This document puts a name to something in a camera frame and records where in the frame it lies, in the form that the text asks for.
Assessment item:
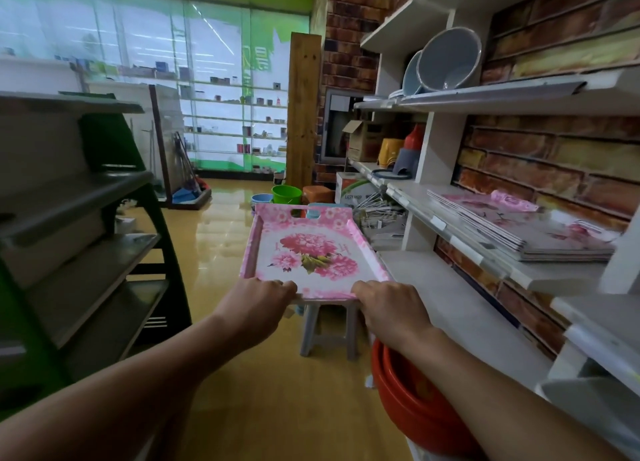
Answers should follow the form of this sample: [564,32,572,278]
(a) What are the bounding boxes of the brown cardboard box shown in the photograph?
[342,120,396,163]

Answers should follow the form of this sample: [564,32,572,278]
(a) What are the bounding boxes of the glass display shelves with goods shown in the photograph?
[177,61,290,174]

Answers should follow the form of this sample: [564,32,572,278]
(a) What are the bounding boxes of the green and grey shelf rack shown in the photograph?
[0,91,193,421]

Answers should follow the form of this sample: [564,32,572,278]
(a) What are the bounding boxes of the grey plastic basin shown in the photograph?
[417,26,483,92]

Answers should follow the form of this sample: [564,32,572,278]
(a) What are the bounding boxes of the person's right forearm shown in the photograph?
[395,328,626,461]

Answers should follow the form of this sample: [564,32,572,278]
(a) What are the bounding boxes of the orange plastic stool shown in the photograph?
[302,186,335,206]

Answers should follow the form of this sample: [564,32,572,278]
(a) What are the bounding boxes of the stack of pink floral trays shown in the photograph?
[426,190,617,263]

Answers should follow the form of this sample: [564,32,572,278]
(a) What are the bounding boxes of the person's right hand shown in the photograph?
[351,281,435,351]

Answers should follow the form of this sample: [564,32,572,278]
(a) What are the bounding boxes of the light blue plastic basin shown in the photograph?
[400,50,425,97]

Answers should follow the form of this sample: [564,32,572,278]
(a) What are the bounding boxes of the wooden pillar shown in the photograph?
[286,32,322,190]

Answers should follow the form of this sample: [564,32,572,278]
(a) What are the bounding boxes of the pile of wire hangers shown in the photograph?
[352,191,408,234]

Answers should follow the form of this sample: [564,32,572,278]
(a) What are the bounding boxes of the person's left hand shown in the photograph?
[212,277,298,338]

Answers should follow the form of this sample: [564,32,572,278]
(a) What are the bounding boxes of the brown display stand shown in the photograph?
[148,84,212,208]

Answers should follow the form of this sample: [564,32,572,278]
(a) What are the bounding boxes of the white mop box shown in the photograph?
[335,172,382,208]

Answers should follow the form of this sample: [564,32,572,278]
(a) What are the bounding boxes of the white wall shelf unit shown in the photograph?
[348,0,640,461]

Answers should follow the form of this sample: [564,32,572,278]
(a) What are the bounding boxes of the person's left forearm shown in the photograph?
[0,313,251,461]

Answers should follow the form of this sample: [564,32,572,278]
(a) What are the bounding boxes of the pink floral tray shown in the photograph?
[239,202,393,300]

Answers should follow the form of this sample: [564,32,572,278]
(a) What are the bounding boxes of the grey plastic stool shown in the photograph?
[299,300,361,362]

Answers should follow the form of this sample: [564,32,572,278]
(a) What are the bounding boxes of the grey wall cabinet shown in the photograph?
[320,87,366,166]

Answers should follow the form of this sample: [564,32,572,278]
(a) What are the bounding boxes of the green plastic bucket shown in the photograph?
[271,185,304,207]

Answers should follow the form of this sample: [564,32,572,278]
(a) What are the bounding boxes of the yellow plastic stool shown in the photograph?
[377,138,405,168]

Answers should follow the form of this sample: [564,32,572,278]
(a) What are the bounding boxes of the red plastic basin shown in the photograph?
[371,340,483,459]

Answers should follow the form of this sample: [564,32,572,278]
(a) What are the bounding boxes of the pink plastic bag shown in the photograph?
[490,190,540,213]

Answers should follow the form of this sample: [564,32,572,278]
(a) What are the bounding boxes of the grey plastic dustpan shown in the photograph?
[392,148,422,176]

